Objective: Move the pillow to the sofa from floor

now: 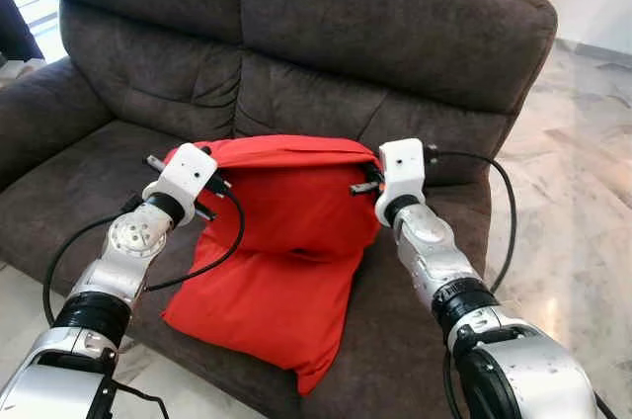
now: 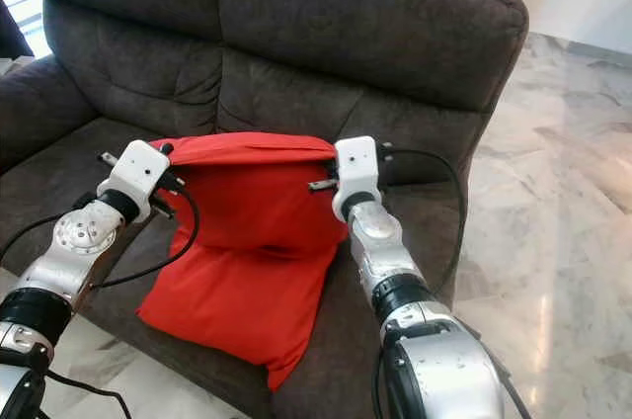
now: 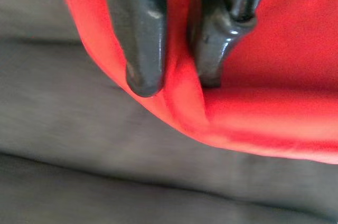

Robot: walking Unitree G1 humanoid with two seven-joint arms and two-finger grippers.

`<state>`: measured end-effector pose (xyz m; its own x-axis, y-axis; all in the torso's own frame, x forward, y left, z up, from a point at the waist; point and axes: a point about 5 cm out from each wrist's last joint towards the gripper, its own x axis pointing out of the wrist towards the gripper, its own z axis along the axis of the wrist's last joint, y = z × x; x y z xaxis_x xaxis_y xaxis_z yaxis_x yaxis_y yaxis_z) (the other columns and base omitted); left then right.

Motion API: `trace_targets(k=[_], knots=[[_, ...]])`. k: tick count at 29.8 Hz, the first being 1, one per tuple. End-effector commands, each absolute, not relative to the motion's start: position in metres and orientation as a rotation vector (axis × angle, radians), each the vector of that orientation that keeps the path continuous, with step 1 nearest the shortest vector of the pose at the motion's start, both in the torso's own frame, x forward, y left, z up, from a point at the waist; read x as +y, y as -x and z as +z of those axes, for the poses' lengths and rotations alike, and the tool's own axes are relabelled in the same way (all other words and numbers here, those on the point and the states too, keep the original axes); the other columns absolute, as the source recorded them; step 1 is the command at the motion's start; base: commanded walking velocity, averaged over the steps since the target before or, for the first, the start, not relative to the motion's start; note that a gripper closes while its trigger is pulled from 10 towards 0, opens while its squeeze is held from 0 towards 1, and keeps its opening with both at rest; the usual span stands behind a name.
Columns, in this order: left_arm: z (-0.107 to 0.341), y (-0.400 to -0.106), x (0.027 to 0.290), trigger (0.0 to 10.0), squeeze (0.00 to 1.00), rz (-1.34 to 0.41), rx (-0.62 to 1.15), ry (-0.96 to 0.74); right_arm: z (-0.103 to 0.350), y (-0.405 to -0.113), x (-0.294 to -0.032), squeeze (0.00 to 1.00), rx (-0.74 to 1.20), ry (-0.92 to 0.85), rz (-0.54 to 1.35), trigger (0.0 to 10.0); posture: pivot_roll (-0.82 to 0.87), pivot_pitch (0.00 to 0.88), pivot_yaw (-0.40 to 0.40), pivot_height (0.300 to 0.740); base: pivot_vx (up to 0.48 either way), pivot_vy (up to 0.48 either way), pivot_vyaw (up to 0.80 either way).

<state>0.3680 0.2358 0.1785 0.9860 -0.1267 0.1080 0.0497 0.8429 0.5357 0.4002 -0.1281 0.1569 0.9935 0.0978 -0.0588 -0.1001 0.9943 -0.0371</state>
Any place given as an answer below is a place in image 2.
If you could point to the red pillow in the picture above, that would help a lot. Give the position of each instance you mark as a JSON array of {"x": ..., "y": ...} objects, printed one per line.
[{"x": 257, "y": 241}]

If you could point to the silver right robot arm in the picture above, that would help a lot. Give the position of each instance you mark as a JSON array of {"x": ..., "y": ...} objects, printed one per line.
[{"x": 375, "y": 241}]

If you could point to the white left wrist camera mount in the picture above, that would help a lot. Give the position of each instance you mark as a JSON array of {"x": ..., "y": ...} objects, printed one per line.
[{"x": 138, "y": 174}]

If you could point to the dark curtain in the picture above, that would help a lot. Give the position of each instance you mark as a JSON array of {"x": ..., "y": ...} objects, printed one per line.
[{"x": 12, "y": 34}]

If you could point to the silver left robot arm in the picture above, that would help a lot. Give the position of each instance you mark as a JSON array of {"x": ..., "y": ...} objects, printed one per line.
[{"x": 74, "y": 241}]

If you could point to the grey fabric sofa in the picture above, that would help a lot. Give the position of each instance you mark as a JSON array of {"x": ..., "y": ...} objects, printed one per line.
[{"x": 355, "y": 34}]

